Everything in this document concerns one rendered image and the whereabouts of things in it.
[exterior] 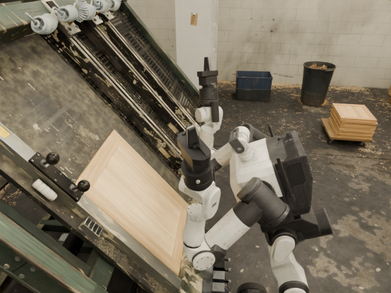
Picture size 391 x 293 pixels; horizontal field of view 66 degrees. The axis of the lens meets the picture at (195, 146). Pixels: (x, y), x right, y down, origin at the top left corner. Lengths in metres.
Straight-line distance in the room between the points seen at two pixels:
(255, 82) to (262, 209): 4.48
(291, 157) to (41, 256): 0.84
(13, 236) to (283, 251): 1.03
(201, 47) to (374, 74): 3.51
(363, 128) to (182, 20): 2.93
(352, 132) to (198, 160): 3.68
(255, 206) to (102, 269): 0.56
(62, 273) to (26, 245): 0.12
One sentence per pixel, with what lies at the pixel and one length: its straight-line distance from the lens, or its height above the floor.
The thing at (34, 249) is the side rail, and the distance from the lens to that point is 0.94.
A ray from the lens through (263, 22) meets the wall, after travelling 6.24.
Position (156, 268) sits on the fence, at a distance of 1.23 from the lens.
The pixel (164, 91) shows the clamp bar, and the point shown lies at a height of 1.27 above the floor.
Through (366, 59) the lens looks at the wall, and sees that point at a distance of 6.73.
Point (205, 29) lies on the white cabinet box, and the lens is 4.88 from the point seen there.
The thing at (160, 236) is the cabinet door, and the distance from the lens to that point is 1.36.
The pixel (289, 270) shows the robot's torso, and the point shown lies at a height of 0.76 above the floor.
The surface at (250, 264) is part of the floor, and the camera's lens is 2.57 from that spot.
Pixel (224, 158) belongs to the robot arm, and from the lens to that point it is 1.48.
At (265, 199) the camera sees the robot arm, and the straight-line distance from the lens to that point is 1.02.
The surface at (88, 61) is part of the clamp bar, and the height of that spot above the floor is 1.60.
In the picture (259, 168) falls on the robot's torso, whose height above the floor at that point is 1.36.
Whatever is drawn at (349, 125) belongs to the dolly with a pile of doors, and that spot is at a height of 0.32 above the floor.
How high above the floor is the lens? 1.98
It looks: 30 degrees down
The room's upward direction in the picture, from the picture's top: straight up
